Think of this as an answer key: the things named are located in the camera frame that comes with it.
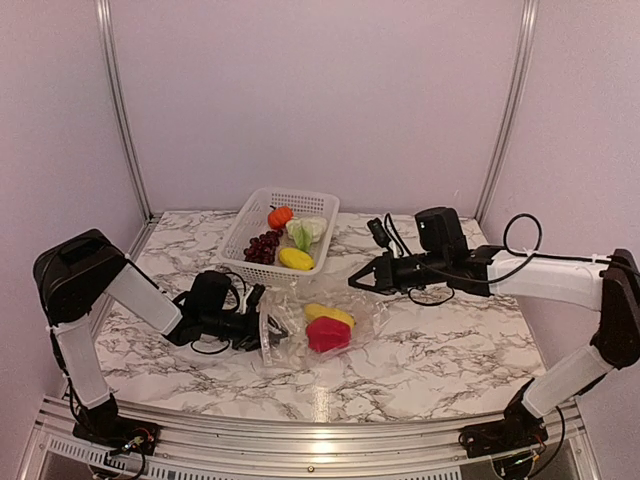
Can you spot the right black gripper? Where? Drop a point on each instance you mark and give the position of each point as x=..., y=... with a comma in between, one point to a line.
x=384, y=274

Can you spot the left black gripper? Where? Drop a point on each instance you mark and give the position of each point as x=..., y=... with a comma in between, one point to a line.
x=252, y=332

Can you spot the fake red pepper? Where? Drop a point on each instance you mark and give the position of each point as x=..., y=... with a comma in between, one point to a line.
x=325, y=334

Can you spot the clear zip top bag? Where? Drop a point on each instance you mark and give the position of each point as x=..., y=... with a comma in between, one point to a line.
x=305, y=324

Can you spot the fake white cauliflower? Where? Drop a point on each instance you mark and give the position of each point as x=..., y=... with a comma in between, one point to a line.
x=306, y=231

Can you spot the fake purple grapes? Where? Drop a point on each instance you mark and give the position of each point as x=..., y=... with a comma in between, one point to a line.
x=262, y=247

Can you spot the fake orange tomato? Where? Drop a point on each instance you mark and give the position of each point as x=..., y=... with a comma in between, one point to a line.
x=279, y=217

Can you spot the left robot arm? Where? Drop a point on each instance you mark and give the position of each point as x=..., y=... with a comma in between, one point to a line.
x=82, y=279

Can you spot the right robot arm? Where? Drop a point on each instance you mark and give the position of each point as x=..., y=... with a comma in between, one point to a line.
x=608, y=285

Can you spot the white plastic basket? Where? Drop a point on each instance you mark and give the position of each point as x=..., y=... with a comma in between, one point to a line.
x=251, y=225

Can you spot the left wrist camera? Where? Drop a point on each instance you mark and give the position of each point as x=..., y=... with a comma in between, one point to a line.
x=251, y=298

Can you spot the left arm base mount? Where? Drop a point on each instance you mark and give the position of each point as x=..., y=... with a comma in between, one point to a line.
x=117, y=432

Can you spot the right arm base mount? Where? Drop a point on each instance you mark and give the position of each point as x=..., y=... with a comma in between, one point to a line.
x=517, y=429

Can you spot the aluminium front rail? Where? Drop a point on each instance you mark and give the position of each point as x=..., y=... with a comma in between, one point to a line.
x=196, y=446

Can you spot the right aluminium frame post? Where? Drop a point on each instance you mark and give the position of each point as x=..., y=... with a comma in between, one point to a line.
x=515, y=92

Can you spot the aluminium frame post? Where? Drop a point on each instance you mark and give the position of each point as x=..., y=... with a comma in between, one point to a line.
x=109, y=48
x=515, y=92

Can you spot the left aluminium frame post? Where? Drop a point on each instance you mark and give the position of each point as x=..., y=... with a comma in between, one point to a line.
x=109, y=48

